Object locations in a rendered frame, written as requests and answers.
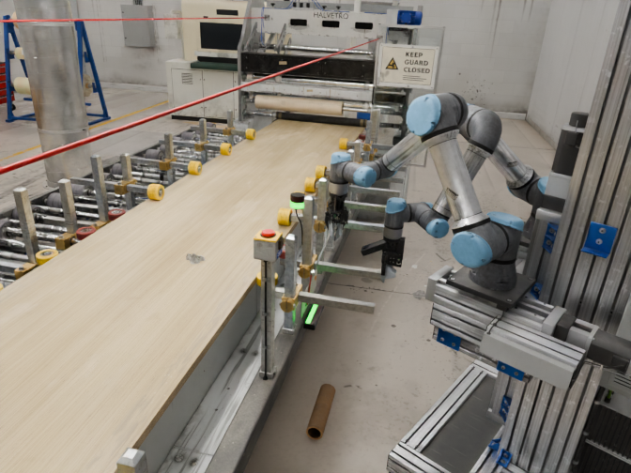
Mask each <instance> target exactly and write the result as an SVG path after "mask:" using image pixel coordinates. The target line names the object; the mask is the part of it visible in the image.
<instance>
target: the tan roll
mask: <svg viewBox="0 0 631 473"><path fill-rule="evenodd" d="M246 102H250V103H254V104H255V107H256V108H258V109H269V110H279V111H290V112H301V113H311V114H331V115H343V113H344V111H348V112H358V113H369V114H371V109H363V108H352V107H343V103H344V102H343V101H336V100H324V99H303V98H291V97H280V96H269V95H256V96H255V99H246Z"/></svg>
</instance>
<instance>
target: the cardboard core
mask: <svg viewBox="0 0 631 473"><path fill-rule="evenodd" d="M334 394H335V388H334V386H332V385H330V384H324V385H322V386H321V388H320V391H319V393H318V396H317V399H316V402H315V407H314V410H313V412H312V415H311V418H310V420H309V423H308V426H307V429H306V434H307V435H308V436H309V437H310V438H312V439H315V440H318V439H320V438H321V437H322V436H323V433H324V430H325V426H326V423H327V419H328V416H329V414H330V410H331V404H332V401H333V398H334Z"/></svg>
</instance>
